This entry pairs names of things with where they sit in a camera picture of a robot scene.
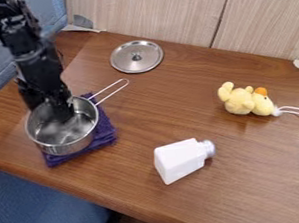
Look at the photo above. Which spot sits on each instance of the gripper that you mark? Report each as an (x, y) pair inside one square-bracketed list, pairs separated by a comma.
[(40, 69)]

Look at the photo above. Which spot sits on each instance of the silver pot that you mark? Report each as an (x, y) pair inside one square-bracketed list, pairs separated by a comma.
[(66, 144)]

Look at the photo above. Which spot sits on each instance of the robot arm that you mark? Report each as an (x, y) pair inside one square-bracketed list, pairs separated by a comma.
[(10, 22)]

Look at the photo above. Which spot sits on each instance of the blue cloth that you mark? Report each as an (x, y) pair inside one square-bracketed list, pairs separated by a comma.
[(104, 128)]

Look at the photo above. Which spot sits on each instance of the silver lid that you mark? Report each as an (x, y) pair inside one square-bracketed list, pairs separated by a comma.
[(136, 57)]

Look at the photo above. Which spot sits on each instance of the white salt shaker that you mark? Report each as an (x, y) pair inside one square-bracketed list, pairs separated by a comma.
[(179, 160)]

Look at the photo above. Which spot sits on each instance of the yellow plush duck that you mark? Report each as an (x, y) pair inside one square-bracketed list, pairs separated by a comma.
[(240, 102)]

